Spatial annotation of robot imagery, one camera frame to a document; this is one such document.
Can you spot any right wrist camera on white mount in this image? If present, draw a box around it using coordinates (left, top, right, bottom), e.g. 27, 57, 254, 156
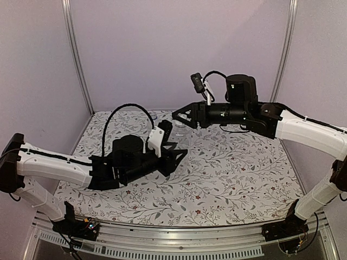
190, 73, 215, 106

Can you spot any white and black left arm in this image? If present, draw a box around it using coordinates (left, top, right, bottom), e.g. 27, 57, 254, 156
1, 133, 188, 235

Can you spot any wrist camera on white mount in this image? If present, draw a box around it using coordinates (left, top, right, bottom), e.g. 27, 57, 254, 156
146, 120, 172, 158
190, 73, 215, 106

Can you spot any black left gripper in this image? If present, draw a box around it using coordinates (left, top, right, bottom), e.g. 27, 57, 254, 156
123, 143, 188, 185

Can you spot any clear Pepsi plastic bottle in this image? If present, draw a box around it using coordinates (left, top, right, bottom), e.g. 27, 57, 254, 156
150, 113, 159, 126

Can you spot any black braided left camera cable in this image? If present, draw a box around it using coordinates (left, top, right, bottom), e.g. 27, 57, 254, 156
101, 103, 156, 158

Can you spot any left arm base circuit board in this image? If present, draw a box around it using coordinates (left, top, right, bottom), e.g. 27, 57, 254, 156
52, 201, 100, 241

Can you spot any left wrist camera on white mount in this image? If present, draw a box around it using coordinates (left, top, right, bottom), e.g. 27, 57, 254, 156
146, 120, 172, 158

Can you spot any aluminium corner post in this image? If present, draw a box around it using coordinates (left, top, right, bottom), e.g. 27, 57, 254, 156
61, 0, 95, 115
270, 0, 298, 102

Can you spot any aluminium corner post right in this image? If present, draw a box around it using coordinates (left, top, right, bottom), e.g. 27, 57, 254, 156
270, 0, 298, 102

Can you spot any black braided right camera cable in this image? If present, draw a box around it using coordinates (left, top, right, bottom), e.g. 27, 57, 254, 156
202, 70, 228, 103

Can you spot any floral patterned table mat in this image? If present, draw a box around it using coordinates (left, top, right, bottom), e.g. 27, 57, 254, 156
55, 126, 303, 226

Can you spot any aluminium corner post left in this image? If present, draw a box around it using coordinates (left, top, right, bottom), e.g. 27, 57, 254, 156
61, 0, 95, 115

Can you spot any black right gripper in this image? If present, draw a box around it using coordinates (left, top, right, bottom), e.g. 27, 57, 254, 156
172, 100, 248, 129

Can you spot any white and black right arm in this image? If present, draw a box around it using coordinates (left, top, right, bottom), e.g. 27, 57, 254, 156
172, 73, 346, 236

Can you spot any black braided camera cable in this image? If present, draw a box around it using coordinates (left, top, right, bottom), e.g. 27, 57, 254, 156
101, 103, 156, 158
202, 70, 228, 103

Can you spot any aluminium front frame rail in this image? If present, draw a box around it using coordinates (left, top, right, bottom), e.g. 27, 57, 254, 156
23, 211, 344, 259

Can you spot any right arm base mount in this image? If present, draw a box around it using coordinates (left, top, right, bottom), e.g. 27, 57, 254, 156
261, 199, 309, 254

